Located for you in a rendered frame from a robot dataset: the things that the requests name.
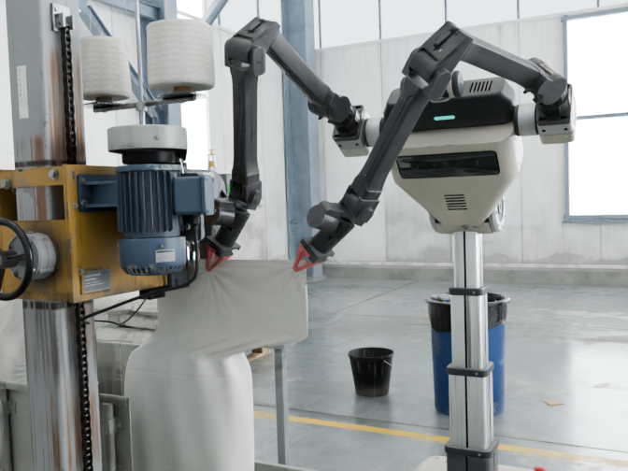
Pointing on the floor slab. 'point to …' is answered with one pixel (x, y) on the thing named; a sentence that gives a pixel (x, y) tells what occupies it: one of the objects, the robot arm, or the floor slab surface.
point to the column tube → (18, 18)
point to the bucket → (371, 370)
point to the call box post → (281, 406)
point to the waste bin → (496, 312)
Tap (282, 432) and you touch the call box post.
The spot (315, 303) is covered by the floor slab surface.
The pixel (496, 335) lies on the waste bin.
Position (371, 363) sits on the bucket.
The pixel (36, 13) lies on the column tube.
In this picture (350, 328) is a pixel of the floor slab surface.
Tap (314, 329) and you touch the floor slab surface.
